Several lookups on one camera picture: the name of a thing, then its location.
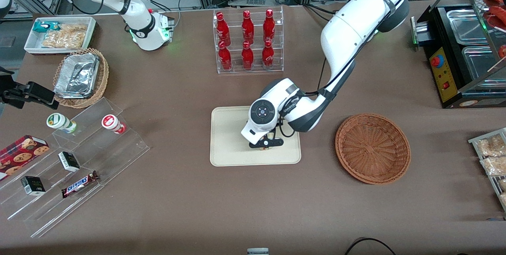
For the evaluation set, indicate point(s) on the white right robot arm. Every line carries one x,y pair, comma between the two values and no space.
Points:
136,17

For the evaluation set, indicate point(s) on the steel food pan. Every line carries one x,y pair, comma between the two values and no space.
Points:
480,65
466,25

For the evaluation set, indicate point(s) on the aluminium foil container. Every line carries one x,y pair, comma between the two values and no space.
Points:
77,75

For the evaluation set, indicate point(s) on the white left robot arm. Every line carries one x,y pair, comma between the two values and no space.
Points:
348,33

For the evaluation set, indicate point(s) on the black food warmer machine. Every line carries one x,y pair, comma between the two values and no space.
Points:
444,77

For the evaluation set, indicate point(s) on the oval wicker basket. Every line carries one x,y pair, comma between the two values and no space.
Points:
103,75

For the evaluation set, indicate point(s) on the red cookie box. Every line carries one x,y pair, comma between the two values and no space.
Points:
21,153

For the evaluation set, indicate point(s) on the green lid yogurt cup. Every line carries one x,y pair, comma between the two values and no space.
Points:
59,121

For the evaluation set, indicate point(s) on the small black box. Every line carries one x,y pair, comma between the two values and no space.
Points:
33,186
69,161

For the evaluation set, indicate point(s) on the grey tray of pastry bags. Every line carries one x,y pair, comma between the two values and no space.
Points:
494,184

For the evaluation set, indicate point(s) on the small grey device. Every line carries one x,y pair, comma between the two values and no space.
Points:
257,251

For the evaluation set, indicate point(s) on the snickers chocolate bar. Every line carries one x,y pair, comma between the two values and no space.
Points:
79,184

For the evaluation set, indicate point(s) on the clear bag of crackers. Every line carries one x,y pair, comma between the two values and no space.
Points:
65,36

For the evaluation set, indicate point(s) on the round brown wicker basket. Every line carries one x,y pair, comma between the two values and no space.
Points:
371,148

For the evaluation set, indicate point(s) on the white rectangular snack tray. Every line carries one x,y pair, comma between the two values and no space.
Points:
31,43

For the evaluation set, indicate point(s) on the clear bag of pastry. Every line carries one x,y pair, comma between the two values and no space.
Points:
494,166
490,146

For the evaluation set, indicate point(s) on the green snack packet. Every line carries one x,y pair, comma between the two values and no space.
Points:
43,26

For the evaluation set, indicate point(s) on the red lid yogurt cup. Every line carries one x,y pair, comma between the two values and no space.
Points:
110,122

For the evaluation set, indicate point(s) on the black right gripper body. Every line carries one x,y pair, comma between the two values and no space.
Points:
16,93

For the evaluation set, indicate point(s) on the clear acrylic bottle rack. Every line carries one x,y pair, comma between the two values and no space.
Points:
257,70

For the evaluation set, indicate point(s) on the clear acrylic stepped display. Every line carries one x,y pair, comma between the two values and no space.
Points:
118,154

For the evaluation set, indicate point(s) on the red cola bottle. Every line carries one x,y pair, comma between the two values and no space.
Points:
268,56
248,27
222,29
269,26
225,58
247,57

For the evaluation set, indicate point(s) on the beige rectangular tray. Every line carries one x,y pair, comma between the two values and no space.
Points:
229,144

